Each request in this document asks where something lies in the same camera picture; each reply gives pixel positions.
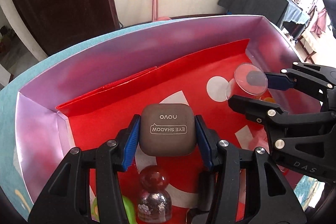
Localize pink hanging cloth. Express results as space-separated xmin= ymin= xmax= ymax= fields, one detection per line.
xmin=310 ymin=7 xmax=328 ymax=38

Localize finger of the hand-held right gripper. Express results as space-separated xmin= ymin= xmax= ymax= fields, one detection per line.
xmin=228 ymin=94 xmax=286 ymax=130
xmin=264 ymin=62 xmax=336 ymax=99

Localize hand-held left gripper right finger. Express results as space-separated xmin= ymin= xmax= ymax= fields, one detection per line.
xmin=194 ymin=114 xmax=307 ymax=224

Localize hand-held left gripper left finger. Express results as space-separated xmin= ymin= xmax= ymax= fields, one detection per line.
xmin=28 ymin=114 xmax=142 ymax=224

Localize yellow green toy figure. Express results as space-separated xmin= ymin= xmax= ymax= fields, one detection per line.
xmin=91 ymin=194 xmax=137 ymax=224

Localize dark green nail polish bottle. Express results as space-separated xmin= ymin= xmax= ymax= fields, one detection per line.
xmin=187 ymin=171 xmax=219 ymax=224

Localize clear jar with orange base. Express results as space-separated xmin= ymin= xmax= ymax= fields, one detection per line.
xmin=226 ymin=63 xmax=276 ymax=104

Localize pink tube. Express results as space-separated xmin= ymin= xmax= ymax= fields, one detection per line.
xmin=248 ymin=132 xmax=269 ymax=152

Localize brown eyeshadow case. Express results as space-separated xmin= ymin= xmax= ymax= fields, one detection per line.
xmin=139 ymin=104 xmax=197 ymax=157

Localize dark table with blue cloth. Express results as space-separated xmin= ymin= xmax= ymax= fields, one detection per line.
xmin=218 ymin=0 xmax=310 ymax=38

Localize glitter bottle with red cap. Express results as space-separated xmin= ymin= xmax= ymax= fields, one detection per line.
xmin=136 ymin=165 xmax=172 ymax=223

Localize purple cardboard box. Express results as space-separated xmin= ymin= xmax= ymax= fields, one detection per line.
xmin=13 ymin=15 xmax=310 ymax=224

